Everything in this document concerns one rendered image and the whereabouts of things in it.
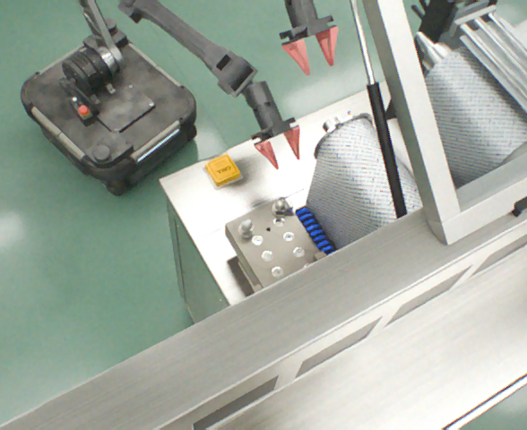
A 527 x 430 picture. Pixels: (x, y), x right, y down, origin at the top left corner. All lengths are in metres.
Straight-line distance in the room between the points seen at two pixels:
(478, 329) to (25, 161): 2.24
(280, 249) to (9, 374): 1.37
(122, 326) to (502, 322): 1.70
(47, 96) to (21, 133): 0.29
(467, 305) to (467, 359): 0.08
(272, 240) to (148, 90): 1.40
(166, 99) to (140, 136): 0.21
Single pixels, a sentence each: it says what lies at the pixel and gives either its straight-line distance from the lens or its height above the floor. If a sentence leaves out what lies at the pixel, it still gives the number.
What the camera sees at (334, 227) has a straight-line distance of 1.39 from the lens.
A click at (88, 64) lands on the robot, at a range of 2.57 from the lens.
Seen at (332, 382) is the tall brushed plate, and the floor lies 1.44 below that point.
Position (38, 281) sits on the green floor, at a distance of 2.58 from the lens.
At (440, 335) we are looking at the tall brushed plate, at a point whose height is 1.44.
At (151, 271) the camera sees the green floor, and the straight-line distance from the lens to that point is 2.52.
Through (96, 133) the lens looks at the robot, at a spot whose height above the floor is 0.24.
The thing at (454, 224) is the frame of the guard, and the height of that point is 1.68.
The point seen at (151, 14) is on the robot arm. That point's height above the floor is 1.17.
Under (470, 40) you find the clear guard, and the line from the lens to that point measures 0.78.
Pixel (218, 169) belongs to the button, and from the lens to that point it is 1.63.
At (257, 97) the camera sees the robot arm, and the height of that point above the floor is 1.17.
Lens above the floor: 2.31
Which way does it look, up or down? 62 degrees down
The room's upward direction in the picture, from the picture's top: 8 degrees clockwise
